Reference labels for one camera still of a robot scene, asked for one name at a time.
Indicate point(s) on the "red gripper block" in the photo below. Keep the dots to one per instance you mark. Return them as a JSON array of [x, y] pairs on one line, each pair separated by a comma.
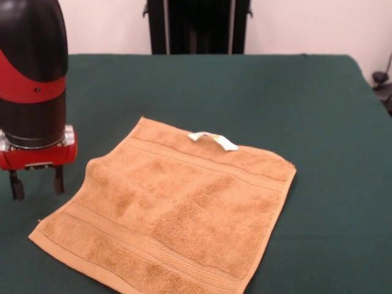
[[39, 157]]

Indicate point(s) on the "tan terry towel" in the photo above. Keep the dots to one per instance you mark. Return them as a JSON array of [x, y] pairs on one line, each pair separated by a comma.
[[183, 208]]

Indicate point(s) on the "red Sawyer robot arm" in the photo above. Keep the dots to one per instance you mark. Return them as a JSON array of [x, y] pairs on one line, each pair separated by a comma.
[[30, 61]]

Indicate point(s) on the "dark green table cloth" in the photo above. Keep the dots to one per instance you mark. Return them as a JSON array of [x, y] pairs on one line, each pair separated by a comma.
[[321, 122]]

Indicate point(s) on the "black floor stand base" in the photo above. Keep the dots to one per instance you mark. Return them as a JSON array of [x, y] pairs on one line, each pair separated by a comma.
[[379, 76]]

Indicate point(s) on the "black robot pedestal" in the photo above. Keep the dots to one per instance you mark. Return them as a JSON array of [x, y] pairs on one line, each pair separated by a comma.
[[199, 27]]

